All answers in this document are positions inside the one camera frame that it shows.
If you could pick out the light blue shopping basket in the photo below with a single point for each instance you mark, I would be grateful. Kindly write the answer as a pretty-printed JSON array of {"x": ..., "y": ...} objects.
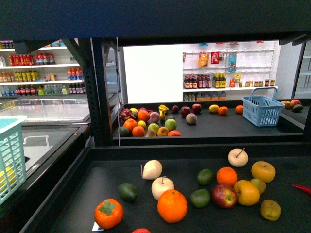
[{"x": 12, "y": 150}]

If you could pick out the yellow lemon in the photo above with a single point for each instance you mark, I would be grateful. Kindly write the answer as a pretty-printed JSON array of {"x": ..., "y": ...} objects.
[{"x": 8, "y": 178}]

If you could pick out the far lemon on shelf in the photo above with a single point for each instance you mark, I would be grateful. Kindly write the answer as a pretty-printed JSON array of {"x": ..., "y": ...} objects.
[{"x": 214, "y": 108}]

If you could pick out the far orange beside lemon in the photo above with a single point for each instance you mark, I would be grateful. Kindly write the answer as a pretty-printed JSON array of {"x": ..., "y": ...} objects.
[{"x": 223, "y": 111}]

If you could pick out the white sauce shelf unit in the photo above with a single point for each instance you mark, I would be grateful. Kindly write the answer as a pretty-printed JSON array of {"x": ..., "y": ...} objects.
[{"x": 228, "y": 70}]

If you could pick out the blue basket on far shelf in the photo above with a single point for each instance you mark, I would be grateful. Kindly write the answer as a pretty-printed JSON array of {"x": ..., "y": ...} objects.
[{"x": 262, "y": 111}]

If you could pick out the white drinks shelf unit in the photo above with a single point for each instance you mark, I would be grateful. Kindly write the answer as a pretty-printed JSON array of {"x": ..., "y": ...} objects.
[{"x": 50, "y": 70}]

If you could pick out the far large orange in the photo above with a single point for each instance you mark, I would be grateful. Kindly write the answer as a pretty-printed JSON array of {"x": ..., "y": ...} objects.
[{"x": 143, "y": 115}]

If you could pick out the large orange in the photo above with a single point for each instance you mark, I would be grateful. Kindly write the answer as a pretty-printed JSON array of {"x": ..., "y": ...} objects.
[
  {"x": 143, "y": 115},
  {"x": 172, "y": 206}
]

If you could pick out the far green apple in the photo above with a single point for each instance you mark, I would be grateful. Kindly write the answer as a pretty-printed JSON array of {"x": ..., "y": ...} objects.
[{"x": 171, "y": 124}]

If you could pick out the far pink dragon fruit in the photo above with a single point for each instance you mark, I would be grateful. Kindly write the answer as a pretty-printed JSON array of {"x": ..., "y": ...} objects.
[{"x": 126, "y": 114}]

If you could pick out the far dark red apple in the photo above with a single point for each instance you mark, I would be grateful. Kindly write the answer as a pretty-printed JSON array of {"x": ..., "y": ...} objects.
[{"x": 185, "y": 111}]

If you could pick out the far peach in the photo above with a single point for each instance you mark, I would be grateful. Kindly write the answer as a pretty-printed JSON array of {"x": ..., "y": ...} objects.
[{"x": 191, "y": 118}]

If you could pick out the white pear left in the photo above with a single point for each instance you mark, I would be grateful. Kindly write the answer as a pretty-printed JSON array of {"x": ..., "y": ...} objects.
[{"x": 151, "y": 170}]

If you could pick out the green lime upper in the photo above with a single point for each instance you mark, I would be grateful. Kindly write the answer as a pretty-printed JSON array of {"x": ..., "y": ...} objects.
[{"x": 205, "y": 177}]

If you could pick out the green lime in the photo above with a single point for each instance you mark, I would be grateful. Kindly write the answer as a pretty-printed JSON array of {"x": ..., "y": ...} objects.
[
  {"x": 200, "y": 198},
  {"x": 205, "y": 177}
]

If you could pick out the dark green avocado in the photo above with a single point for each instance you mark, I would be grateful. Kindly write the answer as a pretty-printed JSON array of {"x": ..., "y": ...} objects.
[{"x": 128, "y": 192}]

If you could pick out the far orange near basket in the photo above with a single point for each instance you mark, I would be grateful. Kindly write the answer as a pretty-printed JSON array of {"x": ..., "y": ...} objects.
[{"x": 239, "y": 109}]

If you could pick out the orange near tray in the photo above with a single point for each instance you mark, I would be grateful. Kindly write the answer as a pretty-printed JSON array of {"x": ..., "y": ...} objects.
[{"x": 227, "y": 176}]

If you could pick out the white pear with stem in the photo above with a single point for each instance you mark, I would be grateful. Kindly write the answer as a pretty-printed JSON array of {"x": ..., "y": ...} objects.
[{"x": 238, "y": 157}]

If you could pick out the green lime lower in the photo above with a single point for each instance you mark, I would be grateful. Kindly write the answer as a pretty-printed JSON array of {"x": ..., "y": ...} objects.
[{"x": 200, "y": 198}]

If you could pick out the glass freezer chest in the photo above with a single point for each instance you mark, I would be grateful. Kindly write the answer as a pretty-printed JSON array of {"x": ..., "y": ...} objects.
[{"x": 52, "y": 124}]

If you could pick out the red yellow apple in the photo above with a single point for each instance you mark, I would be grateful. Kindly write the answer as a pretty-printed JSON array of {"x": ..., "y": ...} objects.
[{"x": 224, "y": 196}]

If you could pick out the orange persimmon green leaf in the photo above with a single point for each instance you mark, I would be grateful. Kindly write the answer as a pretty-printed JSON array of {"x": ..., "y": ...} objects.
[{"x": 108, "y": 214}]

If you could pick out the yellow apple right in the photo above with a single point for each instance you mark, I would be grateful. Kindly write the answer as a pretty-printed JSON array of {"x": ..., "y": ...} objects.
[{"x": 263, "y": 170}]

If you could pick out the orange yellow persimmon fruit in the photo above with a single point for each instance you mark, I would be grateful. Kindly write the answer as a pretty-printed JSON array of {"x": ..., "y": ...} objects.
[{"x": 247, "y": 193}]

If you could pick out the brown kiwi lower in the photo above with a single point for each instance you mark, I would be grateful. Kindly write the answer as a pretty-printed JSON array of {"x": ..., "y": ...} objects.
[{"x": 270, "y": 210}]

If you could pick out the red chili pepper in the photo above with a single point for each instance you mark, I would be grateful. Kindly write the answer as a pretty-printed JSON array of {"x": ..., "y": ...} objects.
[{"x": 302, "y": 188}]

